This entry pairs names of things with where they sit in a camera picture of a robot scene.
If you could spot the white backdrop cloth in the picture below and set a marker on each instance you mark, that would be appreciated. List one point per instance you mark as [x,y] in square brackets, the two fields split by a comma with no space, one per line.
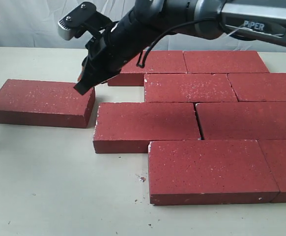
[33,23]

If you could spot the red base brick front right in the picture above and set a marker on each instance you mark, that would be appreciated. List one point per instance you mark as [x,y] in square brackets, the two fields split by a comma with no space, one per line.
[275,154]

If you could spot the red base brick front left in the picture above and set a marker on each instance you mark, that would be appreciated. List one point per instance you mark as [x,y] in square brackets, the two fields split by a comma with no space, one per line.
[209,172]

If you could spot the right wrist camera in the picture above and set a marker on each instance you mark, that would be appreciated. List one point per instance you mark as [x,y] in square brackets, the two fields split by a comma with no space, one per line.
[81,19]

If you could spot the red base brick far right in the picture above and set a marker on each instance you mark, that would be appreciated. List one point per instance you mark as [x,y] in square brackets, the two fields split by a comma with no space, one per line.
[259,87]

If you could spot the red base brick middle right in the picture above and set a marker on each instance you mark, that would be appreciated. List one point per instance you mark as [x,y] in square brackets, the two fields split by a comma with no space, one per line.
[242,120]

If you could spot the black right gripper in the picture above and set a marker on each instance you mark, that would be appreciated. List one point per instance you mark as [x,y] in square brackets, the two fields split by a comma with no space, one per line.
[119,45]

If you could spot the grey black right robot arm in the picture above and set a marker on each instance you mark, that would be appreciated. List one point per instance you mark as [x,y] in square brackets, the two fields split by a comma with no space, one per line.
[148,21]

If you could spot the red base brick back left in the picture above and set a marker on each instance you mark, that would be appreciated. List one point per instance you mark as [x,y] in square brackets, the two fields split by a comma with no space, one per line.
[158,62]

